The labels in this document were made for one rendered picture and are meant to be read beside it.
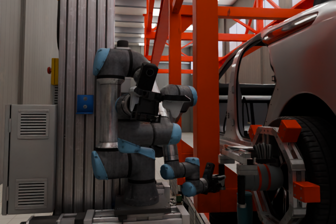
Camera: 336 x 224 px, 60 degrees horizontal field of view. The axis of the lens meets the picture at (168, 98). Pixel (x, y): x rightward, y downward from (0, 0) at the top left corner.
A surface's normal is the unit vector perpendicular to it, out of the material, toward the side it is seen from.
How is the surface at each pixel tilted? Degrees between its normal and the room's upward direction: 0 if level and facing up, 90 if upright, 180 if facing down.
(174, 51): 90
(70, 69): 90
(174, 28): 90
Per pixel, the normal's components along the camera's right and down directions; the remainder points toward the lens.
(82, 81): 0.16, -0.07
